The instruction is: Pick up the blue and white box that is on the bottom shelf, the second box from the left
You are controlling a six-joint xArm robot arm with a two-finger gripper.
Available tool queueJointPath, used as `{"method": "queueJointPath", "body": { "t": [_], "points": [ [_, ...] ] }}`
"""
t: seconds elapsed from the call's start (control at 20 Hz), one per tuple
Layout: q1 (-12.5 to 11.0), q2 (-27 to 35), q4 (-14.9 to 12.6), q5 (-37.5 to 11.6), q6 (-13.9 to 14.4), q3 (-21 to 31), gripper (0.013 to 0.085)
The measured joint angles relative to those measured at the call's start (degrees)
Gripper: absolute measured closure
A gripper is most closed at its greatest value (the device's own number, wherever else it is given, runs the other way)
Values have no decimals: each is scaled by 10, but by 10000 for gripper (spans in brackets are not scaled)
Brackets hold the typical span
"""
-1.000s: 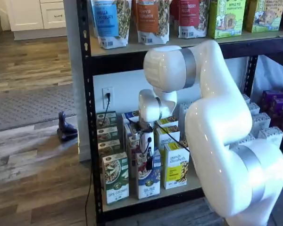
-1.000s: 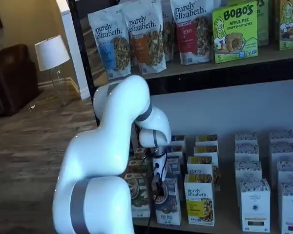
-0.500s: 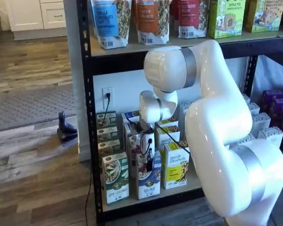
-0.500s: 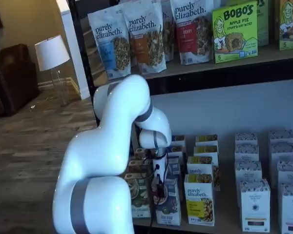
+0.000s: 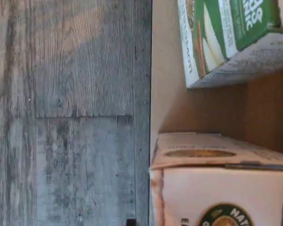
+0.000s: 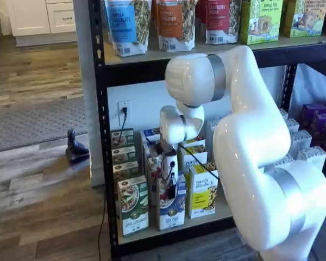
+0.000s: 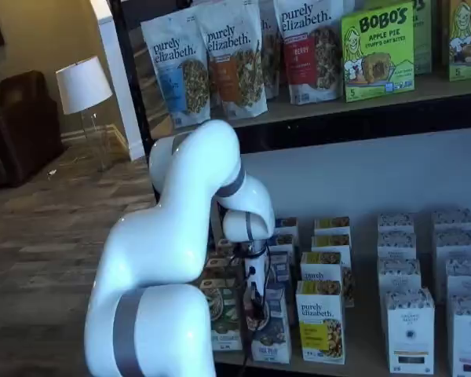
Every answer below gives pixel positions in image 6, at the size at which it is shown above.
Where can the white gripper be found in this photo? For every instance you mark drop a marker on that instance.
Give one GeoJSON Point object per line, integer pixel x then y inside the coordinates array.
{"type": "Point", "coordinates": [168, 167]}

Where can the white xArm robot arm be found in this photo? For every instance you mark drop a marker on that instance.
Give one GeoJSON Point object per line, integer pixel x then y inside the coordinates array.
{"type": "Point", "coordinates": [247, 136]}

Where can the yellow and white granola box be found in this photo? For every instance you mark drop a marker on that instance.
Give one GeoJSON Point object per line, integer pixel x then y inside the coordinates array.
{"type": "Point", "coordinates": [195, 143]}
{"type": "Point", "coordinates": [203, 190]}
{"type": "Point", "coordinates": [190, 163]}

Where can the green oatmeal box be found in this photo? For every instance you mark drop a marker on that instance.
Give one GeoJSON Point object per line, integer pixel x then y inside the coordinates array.
{"type": "Point", "coordinates": [123, 155]}
{"type": "Point", "coordinates": [125, 137]}
{"type": "Point", "coordinates": [125, 170]}
{"type": "Point", "coordinates": [133, 206]}

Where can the white speckled oatmeal box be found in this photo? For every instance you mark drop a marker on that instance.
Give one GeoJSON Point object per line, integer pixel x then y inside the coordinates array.
{"type": "Point", "coordinates": [301, 140]}
{"type": "Point", "coordinates": [212, 130]}
{"type": "Point", "coordinates": [293, 125]}
{"type": "Point", "coordinates": [284, 160]}
{"type": "Point", "coordinates": [284, 114]}
{"type": "Point", "coordinates": [312, 155]}

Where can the black metal shelf rack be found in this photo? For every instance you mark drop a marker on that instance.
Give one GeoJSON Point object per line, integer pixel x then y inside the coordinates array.
{"type": "Point", "coordinates": [130, 73]}

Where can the green apple pie bites box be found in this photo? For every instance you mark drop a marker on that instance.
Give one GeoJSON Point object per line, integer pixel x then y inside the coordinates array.
{"type": "Point", "coordinates": [260, 24]}

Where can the green peanut butter bites box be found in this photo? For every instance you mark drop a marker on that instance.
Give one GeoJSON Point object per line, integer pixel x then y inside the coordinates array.
{"type": "Point", "coordinates": [304, 19]}

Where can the black object on floor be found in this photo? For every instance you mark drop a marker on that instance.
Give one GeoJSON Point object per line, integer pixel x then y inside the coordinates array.
{"type": "Point", "coordinates": [76, 152]}

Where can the grey floor mat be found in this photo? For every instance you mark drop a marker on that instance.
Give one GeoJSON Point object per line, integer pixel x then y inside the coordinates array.
{"type": "Point", "coordinates": [35, 125]}

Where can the orange label granola bag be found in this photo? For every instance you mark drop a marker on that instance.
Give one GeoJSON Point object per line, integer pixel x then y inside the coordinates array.
{"type": "Point", "coordinates": [174, 24]}
{"type": "Point", "coordinates": [154, 21]}

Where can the blue label granola bag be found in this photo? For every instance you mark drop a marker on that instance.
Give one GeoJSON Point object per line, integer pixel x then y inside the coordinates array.
{"type": "Point", "coordinates": [125, 27]}

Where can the red label granola bag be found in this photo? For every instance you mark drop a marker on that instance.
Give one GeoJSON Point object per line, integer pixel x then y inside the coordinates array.
{"type": "Point", "coordinates": [220, 24]}
{"type": "Point", "coordinates": [200, 16]}

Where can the white plastic sheet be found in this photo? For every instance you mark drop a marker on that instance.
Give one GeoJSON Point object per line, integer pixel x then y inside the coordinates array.
{"type": "Point", "coordinates": [315, 84]}

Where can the white cabinet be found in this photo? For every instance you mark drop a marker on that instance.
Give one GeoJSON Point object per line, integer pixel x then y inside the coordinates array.
{"type": "Point", "coordinates": [38, 19]}

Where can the white wall outlet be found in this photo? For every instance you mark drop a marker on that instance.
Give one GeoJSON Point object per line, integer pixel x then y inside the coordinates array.
{"type": "Point", "coordinates": [124, 104]}

